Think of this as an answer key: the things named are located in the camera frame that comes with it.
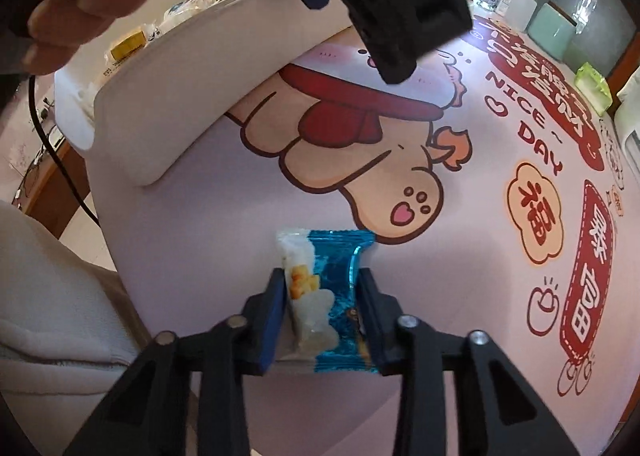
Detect person's left hand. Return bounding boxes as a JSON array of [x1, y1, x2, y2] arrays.
[[27, 0, 203, 76]]

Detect blue candy packet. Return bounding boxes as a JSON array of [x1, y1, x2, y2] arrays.
[[276, 228, 377, 374]]

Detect black cable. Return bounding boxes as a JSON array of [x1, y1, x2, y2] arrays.
[[27, 73, 101, 227]]

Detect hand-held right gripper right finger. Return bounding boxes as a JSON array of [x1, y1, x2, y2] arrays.
[[360, 269, 582, 456]]

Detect blue white clear cake packet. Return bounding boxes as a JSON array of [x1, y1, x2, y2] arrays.
[[159, 0, 236, 34]]

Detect white countertop storage cabinet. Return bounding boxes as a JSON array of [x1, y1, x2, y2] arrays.
[[612, 68, 640, 171]]

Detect mint green canister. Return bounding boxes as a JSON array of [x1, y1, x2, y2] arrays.
[[527, 0, 581, 66]]

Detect small yellow snack packet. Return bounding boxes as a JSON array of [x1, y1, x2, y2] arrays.
[[110, 28, 151, 61]]

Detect green tissue pack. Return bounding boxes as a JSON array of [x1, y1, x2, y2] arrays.
[[574, 62, 613, 117]]

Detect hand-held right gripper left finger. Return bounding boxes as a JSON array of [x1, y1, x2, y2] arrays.
[[64, 267, 287, 456]]

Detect white plastic tray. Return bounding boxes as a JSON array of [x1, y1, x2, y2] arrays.
[[54, 0, 361, 187]]

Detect white cushion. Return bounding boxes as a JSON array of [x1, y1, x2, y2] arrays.
[[0, 198, 151, 372]]

